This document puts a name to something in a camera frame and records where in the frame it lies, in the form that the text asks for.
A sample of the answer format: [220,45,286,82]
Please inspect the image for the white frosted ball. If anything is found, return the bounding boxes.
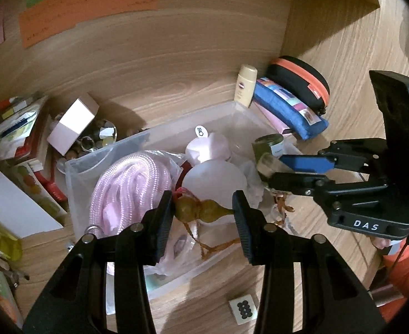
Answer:
[182,159,249,224]

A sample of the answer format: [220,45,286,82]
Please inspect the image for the pile of small trinkets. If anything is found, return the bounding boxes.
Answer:
[56,111,150,161]

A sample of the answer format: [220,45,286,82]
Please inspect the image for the stack of red boxes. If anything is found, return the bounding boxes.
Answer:
[0,92,68,203]

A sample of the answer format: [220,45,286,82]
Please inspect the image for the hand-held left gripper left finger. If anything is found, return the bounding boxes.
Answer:
[23,191,174,334]

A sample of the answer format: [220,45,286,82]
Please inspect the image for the pink plush with white tag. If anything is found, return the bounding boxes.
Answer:
[185,125,234,166]

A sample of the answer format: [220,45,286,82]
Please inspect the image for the person's right hand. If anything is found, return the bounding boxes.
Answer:
[373,237,398,252]

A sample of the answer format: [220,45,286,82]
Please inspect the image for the large white cardboard box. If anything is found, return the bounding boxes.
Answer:
[0,156,65,239]

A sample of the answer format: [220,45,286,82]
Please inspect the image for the cream lotion tube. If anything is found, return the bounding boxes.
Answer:
[234,64,258,109]

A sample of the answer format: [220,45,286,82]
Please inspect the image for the green orange lotion bottle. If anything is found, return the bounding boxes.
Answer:
[0,269,23,325]

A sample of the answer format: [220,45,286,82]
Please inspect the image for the pink flat case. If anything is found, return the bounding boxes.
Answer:
[252,102,296,137]

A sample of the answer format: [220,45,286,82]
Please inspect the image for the pink rope in plastic bag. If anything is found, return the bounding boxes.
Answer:
[89,151,183,238]

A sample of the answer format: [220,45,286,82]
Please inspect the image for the person's right forearm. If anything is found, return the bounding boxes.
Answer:
[381,247,409,291]

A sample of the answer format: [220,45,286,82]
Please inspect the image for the orange sticky note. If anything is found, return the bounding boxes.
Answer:
[18,0,158,50]

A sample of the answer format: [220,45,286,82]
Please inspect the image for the black case with orange zipper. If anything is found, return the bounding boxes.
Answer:
[266,55,330,116]

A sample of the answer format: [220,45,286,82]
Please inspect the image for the small white cardboard box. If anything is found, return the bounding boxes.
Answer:
[46,93,101,156]

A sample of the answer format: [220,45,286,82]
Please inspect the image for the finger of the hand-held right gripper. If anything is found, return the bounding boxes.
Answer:
[267,172,391,210]
[279,138,389,175]

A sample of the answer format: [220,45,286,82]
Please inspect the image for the clear plastic storage box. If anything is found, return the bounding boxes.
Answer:
[65,102,304,302]

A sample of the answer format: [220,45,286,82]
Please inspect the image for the blue fabric pouch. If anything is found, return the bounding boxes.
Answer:
[252,77,330,142]

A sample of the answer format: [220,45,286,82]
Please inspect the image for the gourd pendant with brown cord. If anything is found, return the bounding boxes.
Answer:
[173,187,296,262]

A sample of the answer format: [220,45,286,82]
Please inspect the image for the wooden desktop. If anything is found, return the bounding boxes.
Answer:
[0,52,409,334]

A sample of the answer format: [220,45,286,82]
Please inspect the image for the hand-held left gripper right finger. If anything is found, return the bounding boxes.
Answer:
[232,190,387,334]

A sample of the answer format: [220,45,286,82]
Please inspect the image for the dark green glass bottle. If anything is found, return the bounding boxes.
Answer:
[252,134,286,182]

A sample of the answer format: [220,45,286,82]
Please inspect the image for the white tile with black dots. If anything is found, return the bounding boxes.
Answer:
[228,294,259,326]

